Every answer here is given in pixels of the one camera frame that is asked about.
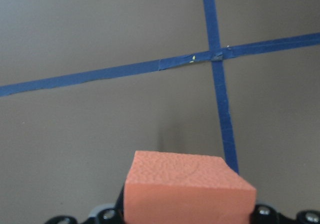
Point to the brown paper mat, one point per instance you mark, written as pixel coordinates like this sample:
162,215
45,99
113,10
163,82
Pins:
66,150

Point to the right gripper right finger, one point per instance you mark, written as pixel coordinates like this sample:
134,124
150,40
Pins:
265,214

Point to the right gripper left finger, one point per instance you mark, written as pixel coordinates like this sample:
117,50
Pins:
105,213

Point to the orange foam cube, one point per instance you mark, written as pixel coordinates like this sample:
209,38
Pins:
163,187

